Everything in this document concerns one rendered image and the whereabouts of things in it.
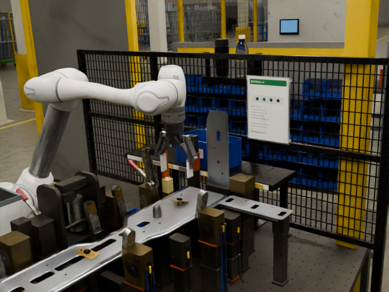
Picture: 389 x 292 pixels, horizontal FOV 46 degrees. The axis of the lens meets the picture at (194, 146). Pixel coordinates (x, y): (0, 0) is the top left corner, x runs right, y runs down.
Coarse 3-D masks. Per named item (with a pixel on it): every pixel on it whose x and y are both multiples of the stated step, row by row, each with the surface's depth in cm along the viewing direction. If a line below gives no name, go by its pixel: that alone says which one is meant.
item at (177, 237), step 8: (176, 240) 160; (184, 240) 160; (176, 248) 161; (184, 248) 160; (176, 256) 162; (184, 256) 161; (176, 264) 163; (184, 264) 161; (176, 272) 165; (184, 272) 163; (176, 280) 167; (184, 280) 164; (176, 288) 168; (184, 288) 165
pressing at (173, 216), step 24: (192, 192) 199; (216, 192) 199; (144, 216) 178; (168, 216) 177; (192, 216) 177; (96, 240) 160; (120, 240) 160; (144, 240) 160; (48, 264) 147; (96, 264) 145; (0, 288) 135; (24, 288) 134; (48, 288) 134
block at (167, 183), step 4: (164, 180) 197; (168, 180) 197; (172, 180) 199; (164, 184) 198; (168, 184) 197; (172, 184) 199; (164, 188) 199; (168, 188) 198; (172, 188) 200; (164, 192) 200; (168, 192) 198; (172, 192) 200; (164, 196) 201
